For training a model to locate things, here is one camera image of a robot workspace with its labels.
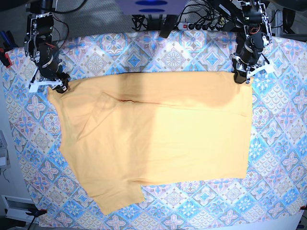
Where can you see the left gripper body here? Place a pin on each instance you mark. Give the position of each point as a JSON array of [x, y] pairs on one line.
[[246, 64]]

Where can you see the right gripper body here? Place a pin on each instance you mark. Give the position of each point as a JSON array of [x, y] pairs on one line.
[[48, 74]]

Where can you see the yellow T-shirt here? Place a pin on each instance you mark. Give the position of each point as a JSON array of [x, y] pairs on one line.
[[120, 132]]

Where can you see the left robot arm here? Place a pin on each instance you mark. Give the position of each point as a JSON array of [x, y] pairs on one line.
[[256, 28]]

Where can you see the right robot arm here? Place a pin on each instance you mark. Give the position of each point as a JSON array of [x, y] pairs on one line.
[[39, 48]]

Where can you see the white power strip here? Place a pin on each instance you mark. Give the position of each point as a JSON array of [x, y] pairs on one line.
[[199, 26]]

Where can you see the black table clamp top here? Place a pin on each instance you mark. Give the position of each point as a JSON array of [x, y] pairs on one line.
[[168, 25]]

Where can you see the white box left edge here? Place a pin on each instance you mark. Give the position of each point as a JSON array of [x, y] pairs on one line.
[[4, 155]]

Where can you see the patterned blue tablecloth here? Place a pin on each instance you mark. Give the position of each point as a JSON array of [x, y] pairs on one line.
[[276, 182]]

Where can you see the orange black clamp bottom-left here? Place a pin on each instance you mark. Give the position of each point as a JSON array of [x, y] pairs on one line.
[[35, 212]]

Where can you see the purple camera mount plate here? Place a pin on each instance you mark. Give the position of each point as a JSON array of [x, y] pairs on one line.
[[134, 7]]

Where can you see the white rail bottom-left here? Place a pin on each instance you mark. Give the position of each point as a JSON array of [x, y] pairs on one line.
[[16, 208]]

